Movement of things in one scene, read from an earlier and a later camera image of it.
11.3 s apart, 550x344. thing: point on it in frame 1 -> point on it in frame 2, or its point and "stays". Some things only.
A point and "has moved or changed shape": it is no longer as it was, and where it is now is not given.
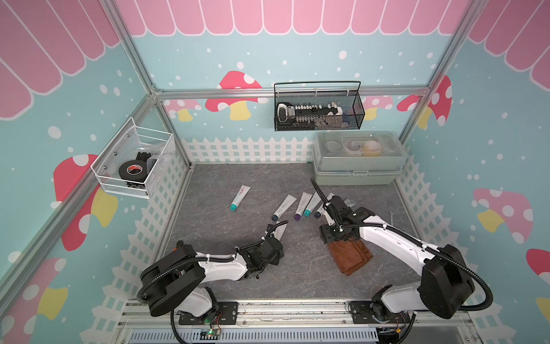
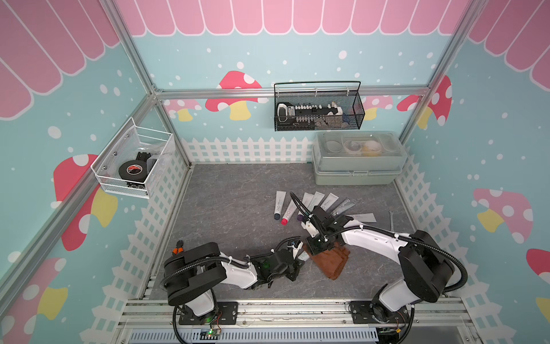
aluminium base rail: [286, 322] stays
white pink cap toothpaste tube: [279, 231] -> [289, 213]
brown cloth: [350, 254] -> [331, 261]
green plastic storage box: [354, 158] stays
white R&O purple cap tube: [304, 201] stays
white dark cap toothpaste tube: [287, 202] has moved or changed shape
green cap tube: [240, 196] -> [304, 256]
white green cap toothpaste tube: [314, 201] stays
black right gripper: [324, 231] -> [314, 251]
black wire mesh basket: [318, 105] stays
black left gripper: [276, 261] -> [294, 268]
